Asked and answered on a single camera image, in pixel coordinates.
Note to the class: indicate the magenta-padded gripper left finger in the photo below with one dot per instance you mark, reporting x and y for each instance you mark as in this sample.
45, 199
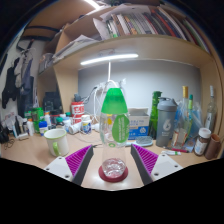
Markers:
61, 166

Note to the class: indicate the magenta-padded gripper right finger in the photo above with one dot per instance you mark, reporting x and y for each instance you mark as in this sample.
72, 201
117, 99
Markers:
163, 165

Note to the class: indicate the clear bottle with green cap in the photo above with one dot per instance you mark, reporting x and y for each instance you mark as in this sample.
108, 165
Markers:
113, 133

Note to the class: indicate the white tube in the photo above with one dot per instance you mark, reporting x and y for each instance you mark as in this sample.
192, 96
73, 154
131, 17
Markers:
170, 152

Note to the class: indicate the light blue hairbrush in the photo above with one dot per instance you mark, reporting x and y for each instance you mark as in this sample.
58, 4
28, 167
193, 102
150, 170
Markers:
144, 141

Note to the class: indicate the flat round red coaster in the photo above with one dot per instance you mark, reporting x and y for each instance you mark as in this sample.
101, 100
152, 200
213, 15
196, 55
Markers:
124, 176

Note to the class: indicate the grey shaker bottle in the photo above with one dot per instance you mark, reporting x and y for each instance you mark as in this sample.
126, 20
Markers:
166, 123

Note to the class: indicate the brown jar with white lid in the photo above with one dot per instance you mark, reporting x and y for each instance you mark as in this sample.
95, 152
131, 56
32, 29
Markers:
201, 141

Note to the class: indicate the clear bottle with yellow cap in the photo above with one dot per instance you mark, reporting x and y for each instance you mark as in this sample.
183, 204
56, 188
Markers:
182, 123

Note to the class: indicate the white and blue box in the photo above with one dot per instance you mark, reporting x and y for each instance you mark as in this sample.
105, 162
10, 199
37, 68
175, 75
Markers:
139, 125

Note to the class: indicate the small white blue-labelled bottle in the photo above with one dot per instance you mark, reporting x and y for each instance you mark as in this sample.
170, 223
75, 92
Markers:
86, 125

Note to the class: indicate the green glass bottle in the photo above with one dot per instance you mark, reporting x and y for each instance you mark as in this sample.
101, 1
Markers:
154, 113

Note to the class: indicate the green carton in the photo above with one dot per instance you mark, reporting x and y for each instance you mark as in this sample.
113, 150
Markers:
37, 118

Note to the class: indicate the brown cup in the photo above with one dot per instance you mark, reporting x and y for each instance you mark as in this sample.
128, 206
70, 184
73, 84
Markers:
214, 146

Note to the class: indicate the red and white canister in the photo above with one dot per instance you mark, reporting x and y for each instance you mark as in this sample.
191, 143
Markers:
77, 111

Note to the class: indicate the slim bottle with green cap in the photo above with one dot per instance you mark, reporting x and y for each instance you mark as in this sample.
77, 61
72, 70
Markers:
190, 110

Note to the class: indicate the black bag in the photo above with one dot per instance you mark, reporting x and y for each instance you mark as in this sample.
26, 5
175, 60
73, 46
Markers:
52, 103

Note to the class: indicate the tall clear glass bottle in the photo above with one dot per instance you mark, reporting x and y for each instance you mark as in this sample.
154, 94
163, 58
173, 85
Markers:
210, 113

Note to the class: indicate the hanging dark clothes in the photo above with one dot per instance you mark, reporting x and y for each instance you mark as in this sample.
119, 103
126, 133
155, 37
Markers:
20, 83

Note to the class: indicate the white LED desk lamp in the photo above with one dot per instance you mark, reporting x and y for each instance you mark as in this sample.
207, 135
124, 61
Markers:
110, 59

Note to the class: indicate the wooden shelf unit with books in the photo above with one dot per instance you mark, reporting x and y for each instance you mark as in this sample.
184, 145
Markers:
133, 43

